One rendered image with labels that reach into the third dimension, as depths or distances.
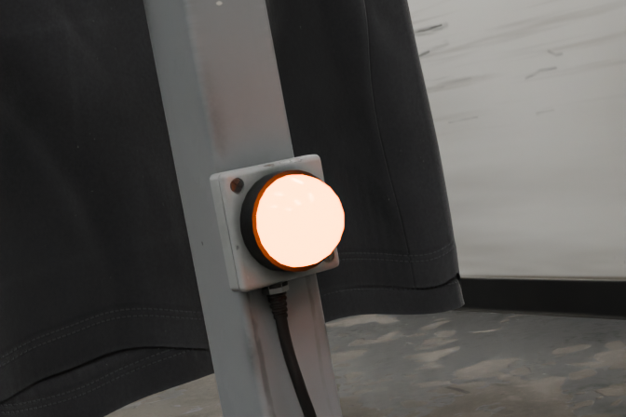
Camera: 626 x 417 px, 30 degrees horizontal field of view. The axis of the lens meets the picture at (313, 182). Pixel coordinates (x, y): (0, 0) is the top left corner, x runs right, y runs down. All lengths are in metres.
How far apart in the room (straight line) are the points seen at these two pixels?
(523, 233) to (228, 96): 3.06
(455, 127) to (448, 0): 0.39
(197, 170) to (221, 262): 0.04
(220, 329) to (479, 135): 3.10
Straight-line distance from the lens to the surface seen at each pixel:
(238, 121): 0.49
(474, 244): 3.70
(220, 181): 0.48
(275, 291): 0.49
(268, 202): 0.47
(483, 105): 3.55
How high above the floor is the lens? 0.69
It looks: 3 degrees down
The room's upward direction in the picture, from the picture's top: 10 degrees counter-clockwise
